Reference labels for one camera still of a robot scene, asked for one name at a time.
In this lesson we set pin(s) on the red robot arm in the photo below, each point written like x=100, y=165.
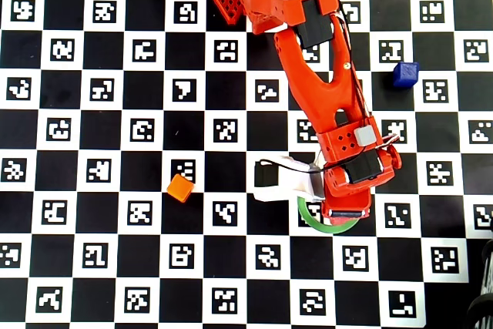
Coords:
x=319, y=90

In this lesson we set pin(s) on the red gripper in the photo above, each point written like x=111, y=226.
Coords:
x=347, y=214

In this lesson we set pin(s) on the blue cube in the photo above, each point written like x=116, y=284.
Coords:
x=406, y=74

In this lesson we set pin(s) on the black ribbed stand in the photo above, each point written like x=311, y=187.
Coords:
x=486, y=267

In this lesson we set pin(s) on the orange cube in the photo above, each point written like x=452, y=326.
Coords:
x=180, y=188

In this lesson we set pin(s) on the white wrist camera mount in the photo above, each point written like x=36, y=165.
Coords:
x=292, y=186

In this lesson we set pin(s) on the small gray square block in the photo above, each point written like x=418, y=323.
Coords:
x=364, y=135

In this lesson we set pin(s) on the black white marker checkerboard mat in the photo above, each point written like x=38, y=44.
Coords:
x=115, y=152

